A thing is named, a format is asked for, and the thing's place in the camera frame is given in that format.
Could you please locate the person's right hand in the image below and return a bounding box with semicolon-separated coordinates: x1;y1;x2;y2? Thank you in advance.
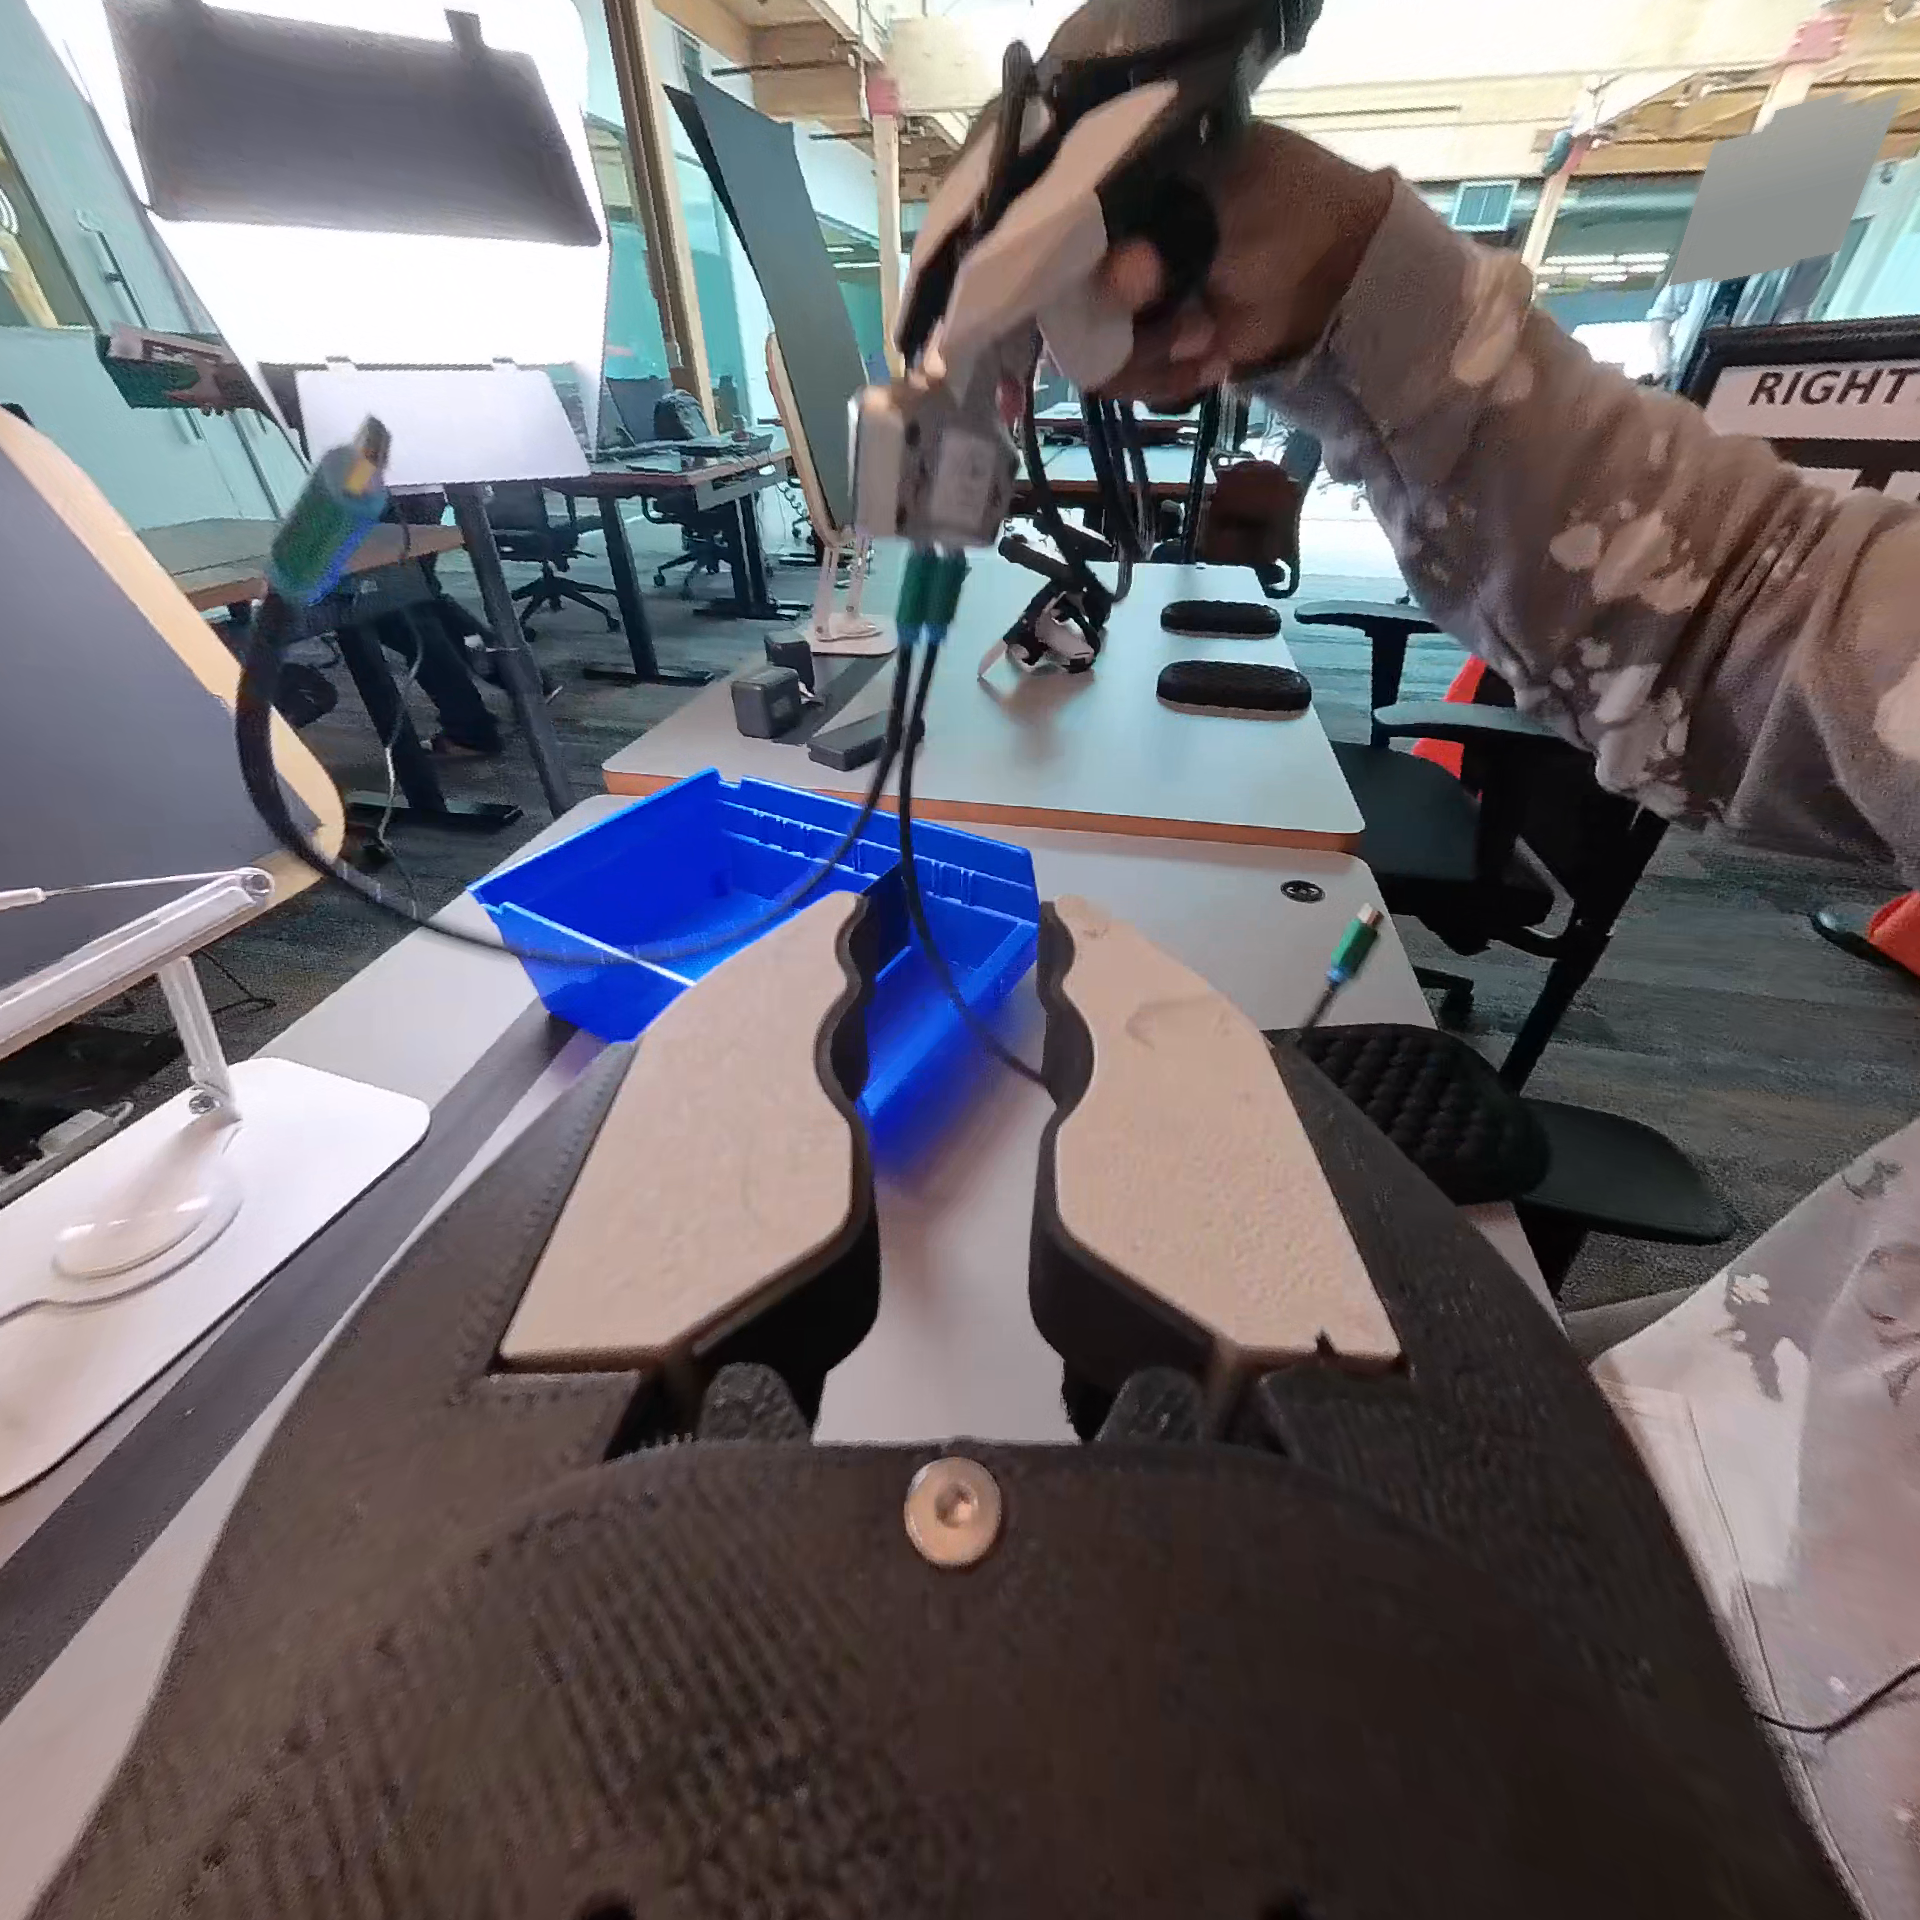
1100;120;1409;407

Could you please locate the person's right forearm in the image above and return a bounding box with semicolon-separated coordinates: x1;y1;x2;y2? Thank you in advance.
1247;172;1920;888

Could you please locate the thick black braided cable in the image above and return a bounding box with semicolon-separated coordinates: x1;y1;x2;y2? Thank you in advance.
996;42;1186;602

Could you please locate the orange white traffic cone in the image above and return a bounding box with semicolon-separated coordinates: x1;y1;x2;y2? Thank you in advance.
1411;660;1503;781

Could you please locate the framed black white marker sign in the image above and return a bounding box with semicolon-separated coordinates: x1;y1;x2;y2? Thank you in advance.
1672;316;1920;506

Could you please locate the black chair armrest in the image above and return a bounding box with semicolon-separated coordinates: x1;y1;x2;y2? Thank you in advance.
1296;1025;1555;1203

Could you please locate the black table strip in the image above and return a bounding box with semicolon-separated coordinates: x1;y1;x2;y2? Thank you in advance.
0;989;634;1713

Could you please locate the silver hub adapter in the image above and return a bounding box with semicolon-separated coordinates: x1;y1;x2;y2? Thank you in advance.
849;352;1037;548

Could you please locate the black white strap device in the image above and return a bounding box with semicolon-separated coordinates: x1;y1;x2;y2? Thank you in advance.
978;533;1121;682

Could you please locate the person's grey hoodie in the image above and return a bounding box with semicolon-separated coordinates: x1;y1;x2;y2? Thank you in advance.
1591;1119;1920;1920

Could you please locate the studio light panel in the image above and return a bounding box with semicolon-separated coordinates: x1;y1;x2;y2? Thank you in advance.
60;0;618;819

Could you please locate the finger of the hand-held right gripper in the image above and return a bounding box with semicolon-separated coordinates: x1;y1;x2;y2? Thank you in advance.
896;103;1057;354
944;82;1181;373

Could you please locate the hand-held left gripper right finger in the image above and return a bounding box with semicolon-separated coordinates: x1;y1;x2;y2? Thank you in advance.
1032;897;1409;1424

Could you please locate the white tablet stand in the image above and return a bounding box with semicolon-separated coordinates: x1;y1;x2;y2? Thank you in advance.
0;866;435;1503

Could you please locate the blue plastic bin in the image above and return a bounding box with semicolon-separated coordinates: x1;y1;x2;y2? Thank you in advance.
472;769;1045;1163

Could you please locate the thin black wire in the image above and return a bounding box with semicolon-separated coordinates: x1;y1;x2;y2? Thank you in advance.
1746;1658;1920;1741

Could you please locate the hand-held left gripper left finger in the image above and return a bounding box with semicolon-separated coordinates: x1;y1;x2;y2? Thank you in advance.
499;893;883;1413

